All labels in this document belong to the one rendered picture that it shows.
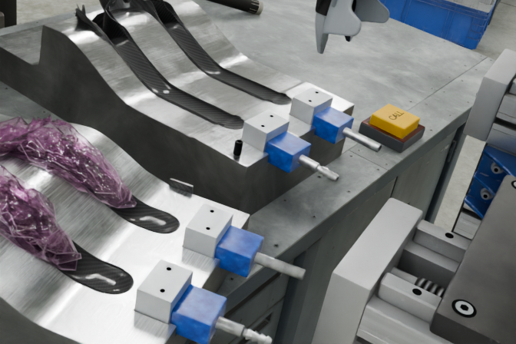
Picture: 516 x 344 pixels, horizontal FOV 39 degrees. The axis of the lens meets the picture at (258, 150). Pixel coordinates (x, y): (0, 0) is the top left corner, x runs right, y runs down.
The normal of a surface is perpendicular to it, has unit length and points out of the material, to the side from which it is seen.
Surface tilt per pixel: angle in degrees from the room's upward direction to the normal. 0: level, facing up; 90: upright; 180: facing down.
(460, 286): 0
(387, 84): 0
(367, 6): 102
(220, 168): 90
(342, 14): 77
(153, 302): 90
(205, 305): 0
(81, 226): 27
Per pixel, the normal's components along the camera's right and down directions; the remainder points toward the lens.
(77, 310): 0.17, -0.84
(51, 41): -0.59, 0.33
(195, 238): -0.33, 0.44
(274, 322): 0.79, 0.43
